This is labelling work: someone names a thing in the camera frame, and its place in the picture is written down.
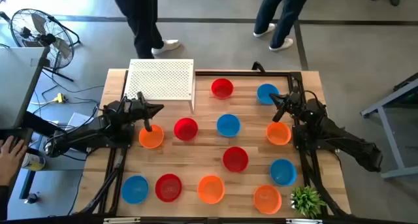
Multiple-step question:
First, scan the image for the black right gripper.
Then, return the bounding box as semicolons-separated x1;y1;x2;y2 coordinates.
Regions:
269;91;303;123

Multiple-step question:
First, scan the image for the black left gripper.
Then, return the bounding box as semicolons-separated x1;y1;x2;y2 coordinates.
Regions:
122;91;165;133

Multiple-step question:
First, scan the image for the blue plastic mini bowl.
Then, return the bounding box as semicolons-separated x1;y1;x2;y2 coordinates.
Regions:
121;175;150;205
269;158;298;187
216;113;242;138
256;83;280;106

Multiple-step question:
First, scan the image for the orange plastic mini bowl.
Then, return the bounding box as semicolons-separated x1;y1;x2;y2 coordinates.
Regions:
197;175;226;205
266;121;292;146
138;124;165;150
253;184;283;215

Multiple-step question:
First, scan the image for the red plastic mini bowl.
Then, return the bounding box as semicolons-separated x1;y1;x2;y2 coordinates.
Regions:
155;173;183;203
222;146;249;173
210;78;234;100
173;117;199;142

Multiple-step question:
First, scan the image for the person's forearm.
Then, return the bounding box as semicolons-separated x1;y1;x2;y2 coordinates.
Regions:
0;184;10;222

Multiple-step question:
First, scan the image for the white perforated metal shelf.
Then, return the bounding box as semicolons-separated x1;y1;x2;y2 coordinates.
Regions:
123;58;197;114

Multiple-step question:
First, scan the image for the black table clamp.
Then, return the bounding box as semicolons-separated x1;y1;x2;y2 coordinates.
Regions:
251;61;267;73

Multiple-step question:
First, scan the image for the white floor box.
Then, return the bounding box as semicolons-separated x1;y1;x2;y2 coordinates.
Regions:
67;112;95;129

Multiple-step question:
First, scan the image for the small green potted plant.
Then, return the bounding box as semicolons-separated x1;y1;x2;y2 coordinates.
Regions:
289;185;327;219

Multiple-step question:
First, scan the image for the black desk support beam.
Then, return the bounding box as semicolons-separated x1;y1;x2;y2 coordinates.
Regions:
21;111;66;139

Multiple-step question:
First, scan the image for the black gantry base bar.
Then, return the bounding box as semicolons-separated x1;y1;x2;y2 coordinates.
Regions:
0;214;418;224

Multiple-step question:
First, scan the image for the black floor fan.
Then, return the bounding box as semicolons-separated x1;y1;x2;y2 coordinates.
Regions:
8;8;82;83

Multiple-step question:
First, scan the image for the white and yellow canister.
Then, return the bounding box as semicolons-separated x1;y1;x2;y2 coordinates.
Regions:
21;153;46;172

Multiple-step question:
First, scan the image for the grey flat panel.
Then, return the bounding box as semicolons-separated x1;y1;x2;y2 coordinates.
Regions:
0;46;50;129

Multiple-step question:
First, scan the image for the black caster wheel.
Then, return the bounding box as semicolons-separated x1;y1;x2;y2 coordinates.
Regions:
25;191;40;204

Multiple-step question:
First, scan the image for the person's hand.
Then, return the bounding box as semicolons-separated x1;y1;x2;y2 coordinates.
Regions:
0;135;29;187

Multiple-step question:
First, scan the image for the grey desk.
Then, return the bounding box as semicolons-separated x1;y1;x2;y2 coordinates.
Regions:
0;127;34;210

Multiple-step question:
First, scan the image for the black aluminium table frame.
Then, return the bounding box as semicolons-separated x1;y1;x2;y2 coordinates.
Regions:
78;70;352;217

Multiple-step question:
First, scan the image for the black floor cable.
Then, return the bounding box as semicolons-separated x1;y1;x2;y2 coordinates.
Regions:
32;69;105;116

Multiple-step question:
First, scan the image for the silver metal bracket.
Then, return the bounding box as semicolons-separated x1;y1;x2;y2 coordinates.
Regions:
103;217;141;224
285;218;323;224

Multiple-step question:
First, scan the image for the blue-grey metal table frame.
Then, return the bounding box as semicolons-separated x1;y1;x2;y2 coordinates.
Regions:
361;72;418;180

